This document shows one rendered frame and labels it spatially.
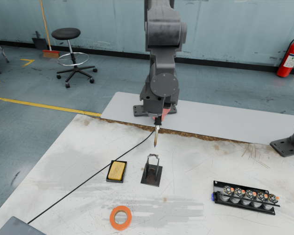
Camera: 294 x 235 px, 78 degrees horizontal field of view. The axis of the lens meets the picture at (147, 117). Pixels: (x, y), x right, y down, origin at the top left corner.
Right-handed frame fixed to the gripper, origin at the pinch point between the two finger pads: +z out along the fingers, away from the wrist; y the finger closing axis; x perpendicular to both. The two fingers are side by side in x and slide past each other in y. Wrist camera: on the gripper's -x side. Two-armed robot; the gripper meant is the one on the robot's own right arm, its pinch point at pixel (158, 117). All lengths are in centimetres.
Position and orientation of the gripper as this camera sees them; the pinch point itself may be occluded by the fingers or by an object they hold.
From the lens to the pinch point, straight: 55.4
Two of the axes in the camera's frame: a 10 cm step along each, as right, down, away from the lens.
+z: 0.0, 7.4, 6.7
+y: 9.8, 1.4, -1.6
